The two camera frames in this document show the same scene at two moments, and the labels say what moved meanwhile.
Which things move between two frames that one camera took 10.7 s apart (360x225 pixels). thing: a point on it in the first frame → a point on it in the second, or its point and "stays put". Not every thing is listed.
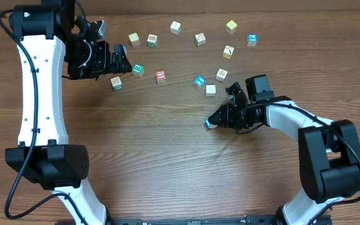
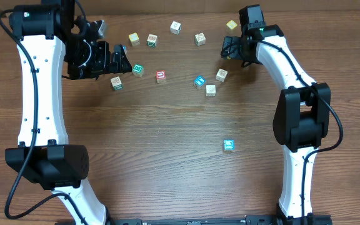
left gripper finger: x=120 y=62 stays put
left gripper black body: x=85 y=59 stays put
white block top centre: x=175 y=27 stays put
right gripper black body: x=244 y=118 → x=237 y=51
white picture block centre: x=200 y=39 stays put
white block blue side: x=208 y=123 → x=229 y=145
